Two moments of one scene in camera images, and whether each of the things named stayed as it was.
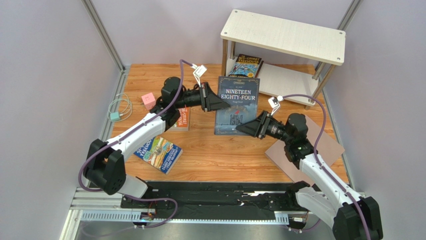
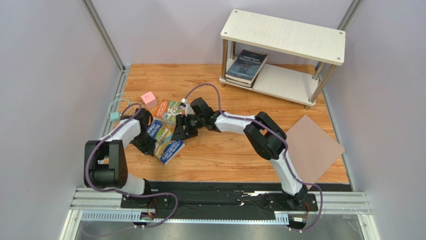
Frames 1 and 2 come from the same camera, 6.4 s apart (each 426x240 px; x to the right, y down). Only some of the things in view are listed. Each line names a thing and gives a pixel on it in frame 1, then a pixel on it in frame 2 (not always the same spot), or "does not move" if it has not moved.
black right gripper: (262, 124) to (185, 125)
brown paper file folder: (328, 150) does not move
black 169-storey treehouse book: (246, 66) to (248, 85)
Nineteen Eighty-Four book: (242, 94) to (246, 66)
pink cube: (149, 100) does not move
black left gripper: (209, 101) to (149, 149)
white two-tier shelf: (288, 38) does not move
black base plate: (221, 200) does not move
